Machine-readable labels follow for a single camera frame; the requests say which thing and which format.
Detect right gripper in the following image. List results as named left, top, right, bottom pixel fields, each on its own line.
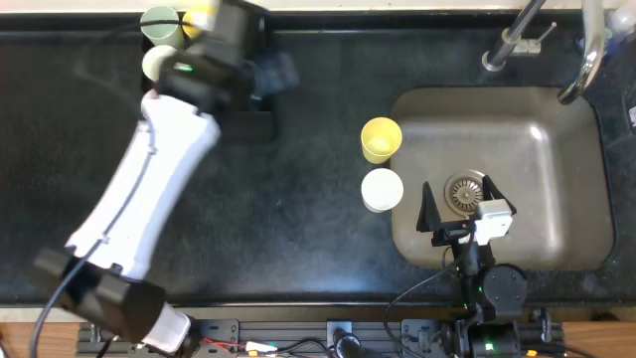
left=415, top=174, right=518, bottom=248

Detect white cup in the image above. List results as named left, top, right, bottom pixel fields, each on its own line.
left=141, top=44, right=179, bottom=84
left=360, top=167, right=405, bottom=214

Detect yellow cup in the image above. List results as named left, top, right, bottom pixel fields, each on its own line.
left=360, top=116, right=403, bottom=165
left=181, top=4, right=220, bottom=42

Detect steel sink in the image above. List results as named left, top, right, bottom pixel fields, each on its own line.
left=389, top=87, right=617, bottom=272

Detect steel tap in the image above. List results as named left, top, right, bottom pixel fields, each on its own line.
left=480, top=0, right=610, bottom=106

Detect black tray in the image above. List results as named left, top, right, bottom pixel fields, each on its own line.
left=140, top=12, right=277, bottom=145

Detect blue soap bottle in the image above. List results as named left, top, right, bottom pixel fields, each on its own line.
left=603, top=0, right=636, bottom=56

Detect green cup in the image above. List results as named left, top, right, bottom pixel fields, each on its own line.
left=139, top=4, right=186, bottom=50

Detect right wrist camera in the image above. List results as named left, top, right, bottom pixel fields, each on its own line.
left=474, top=198, right=514, bottom=246

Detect black cable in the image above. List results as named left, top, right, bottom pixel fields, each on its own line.
left=382, top=247, right=468, bottom=358
left=28, top=18, right=196, bottom=358

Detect mounting rail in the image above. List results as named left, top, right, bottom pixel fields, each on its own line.
left=77, top=317, right=565, bottom=358

